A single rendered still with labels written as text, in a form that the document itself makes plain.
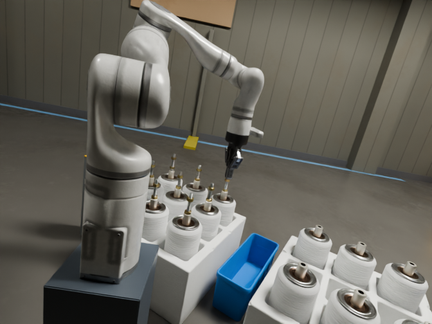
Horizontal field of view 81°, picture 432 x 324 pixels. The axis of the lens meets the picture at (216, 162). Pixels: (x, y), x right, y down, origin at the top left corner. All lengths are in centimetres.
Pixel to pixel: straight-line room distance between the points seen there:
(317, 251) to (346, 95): 276
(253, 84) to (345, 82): 268
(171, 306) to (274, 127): 267
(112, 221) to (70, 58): 314
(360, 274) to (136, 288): 61
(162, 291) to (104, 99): 55
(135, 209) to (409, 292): 71
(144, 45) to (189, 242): 47
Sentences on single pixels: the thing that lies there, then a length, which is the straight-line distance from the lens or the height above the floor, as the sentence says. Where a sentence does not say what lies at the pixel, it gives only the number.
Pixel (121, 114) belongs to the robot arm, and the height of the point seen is 56.
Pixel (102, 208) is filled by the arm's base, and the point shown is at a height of 42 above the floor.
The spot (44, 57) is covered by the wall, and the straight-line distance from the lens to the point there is 362.
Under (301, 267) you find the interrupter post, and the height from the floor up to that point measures 28.
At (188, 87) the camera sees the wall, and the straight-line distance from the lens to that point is 308.
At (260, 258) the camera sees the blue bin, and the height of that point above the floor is 3.
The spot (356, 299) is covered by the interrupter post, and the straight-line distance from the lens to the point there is 65.
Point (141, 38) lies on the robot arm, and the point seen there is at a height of 67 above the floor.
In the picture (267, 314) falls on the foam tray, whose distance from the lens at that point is 65.
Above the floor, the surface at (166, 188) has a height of 22.
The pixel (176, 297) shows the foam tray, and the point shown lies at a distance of 75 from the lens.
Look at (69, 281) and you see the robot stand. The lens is 48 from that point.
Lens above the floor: 61
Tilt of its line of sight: 16 degrees down
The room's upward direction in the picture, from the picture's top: 11 degrees clockwise
